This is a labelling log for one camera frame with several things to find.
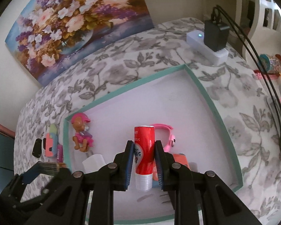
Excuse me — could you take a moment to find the black plugged charger adapter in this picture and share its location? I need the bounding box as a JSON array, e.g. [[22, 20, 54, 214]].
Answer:
[[203, 20, 230, 52]]

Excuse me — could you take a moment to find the white lattice chair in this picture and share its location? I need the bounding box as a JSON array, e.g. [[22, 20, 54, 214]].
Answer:
[[235, 0, 281, 55]]

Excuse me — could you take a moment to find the teal rimmed white tray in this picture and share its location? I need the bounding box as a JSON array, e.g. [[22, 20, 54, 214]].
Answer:
[[62, 65, 243, 224]]

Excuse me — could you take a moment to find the black wall plug adapter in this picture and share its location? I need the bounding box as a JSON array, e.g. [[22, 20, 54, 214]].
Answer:
[[159, 192, 171, 204]]

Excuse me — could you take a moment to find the pink pup dog figurine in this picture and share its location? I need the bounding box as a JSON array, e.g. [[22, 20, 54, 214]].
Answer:
[[71, 113, 94, 152]]

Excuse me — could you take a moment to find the blue orange carrot knife toy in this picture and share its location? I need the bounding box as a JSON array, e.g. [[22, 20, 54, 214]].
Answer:
[[153, 153, 190, 181]]

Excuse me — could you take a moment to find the black charger cable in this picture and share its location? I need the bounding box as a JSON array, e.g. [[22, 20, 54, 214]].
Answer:
[[211, 4, 281, 178]]

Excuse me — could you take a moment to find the white plug adapter frame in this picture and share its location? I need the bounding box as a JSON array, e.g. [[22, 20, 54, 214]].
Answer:
[[82, 154, 106, 174]]

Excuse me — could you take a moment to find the pink blue carrot knife toy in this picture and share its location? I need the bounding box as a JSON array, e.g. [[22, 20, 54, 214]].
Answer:
[[44, 124, 58, 158]]

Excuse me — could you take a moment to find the colourful clutter pile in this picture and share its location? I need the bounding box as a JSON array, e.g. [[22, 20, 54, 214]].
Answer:
[[253, 54, 281, 81]]

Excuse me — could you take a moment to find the gold patterned lighter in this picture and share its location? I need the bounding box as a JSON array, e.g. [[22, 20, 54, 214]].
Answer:
[[21, 161, 67, 184]]

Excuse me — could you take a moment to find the white power strip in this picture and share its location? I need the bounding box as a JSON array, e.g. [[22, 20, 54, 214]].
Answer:
[[186, 30, 229, 66]]

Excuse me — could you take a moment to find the grey floral tablecloth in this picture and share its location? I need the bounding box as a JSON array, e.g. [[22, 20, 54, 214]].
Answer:
[[13, 18, 281, 224]]

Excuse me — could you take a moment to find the floral oil painting canvas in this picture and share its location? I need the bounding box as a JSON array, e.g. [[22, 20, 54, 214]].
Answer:
[[5, 0, 153, 86]]

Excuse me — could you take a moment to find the red glue bottle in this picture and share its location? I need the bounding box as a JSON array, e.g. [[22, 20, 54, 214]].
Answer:
[[134, 125, 155, 191]]

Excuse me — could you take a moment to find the pink kids smartwatch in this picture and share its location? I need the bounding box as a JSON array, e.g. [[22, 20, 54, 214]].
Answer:
[[152, 123, 176, 152]]

